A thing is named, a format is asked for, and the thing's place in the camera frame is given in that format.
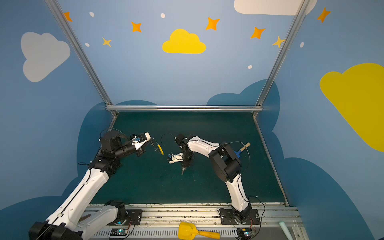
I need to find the yellow tag key ring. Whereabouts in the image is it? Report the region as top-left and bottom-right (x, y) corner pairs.
(149, 137), (165, 156)

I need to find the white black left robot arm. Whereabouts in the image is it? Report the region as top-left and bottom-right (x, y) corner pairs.
(29, 129), (152, 240)

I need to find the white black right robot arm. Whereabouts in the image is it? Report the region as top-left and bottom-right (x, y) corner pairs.
(169, 134), (252, 224)

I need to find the yellow plastic scoop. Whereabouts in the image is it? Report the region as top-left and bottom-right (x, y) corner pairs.
(178, 222), (221, 240)

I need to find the left green circuit board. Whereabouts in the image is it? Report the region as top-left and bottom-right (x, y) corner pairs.
(109, 228), (129, 239)

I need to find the green circuit board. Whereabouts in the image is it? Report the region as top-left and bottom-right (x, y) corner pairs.
(236, 228), (253, 240)
(109, 228), (129, 239)

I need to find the right green circuit board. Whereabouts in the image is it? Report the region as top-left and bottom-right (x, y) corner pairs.
(236, 228), (253, 240)

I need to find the pale teal tube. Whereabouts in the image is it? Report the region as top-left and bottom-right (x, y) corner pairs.
(279, 221), (294, 240)

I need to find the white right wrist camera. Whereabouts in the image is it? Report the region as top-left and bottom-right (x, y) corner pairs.
(168, 153), (184, 164)

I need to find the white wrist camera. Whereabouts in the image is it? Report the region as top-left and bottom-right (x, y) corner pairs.
(168, 153), (184, 164)
(130, 133), (151, 150)

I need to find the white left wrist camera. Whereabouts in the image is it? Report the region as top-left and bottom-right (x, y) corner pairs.
(130, 133), (151, 150)

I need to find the aluminium back frame rail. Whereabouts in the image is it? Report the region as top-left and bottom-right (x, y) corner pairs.
(106, 105), (263, 112)

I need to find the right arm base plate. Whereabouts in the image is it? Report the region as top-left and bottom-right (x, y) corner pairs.
(218, 208), (261, 225)

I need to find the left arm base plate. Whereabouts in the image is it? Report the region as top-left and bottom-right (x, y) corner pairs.
(112, 210), (143, 226)

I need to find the grey slotted cable duct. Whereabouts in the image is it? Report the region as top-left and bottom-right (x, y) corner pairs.
(91, 227), (238, 240)

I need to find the aluminium left frame post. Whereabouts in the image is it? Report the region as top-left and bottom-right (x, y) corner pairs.
(45, 0), (113, 107)

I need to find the aluminium frame post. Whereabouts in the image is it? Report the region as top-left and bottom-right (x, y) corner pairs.
(45, 0), (113, 107)
(253, 0), (311, 120)

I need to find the aluminium right frame post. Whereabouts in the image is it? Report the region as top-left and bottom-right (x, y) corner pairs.
(253, 0), (311, 120)

